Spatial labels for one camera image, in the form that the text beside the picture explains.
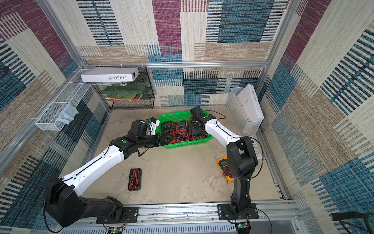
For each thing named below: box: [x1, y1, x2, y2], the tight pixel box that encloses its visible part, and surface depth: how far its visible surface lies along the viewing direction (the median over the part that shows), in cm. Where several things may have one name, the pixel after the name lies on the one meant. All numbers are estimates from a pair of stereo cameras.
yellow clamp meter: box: [217, 157, 235, 185], surface depth 87 cm
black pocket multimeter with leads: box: [128, 167, 143, 192], surface depth 84 cm
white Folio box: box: [80, 66, 141, 83], surface depth 81 cm
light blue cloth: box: [55, 103, 80, 125], surface depth 70 cm
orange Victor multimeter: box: [175, 120, 189, 143], surface depth 98 cm
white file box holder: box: [226, 83, 265, 138], surface depth 97 cm
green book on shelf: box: [101, 84, 147, 101], surface depth 101 cm
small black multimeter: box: [188, 122, 208, 140], surface depth 95 cm
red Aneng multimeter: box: [160, 120, 177, 145], surface depth 101 cm
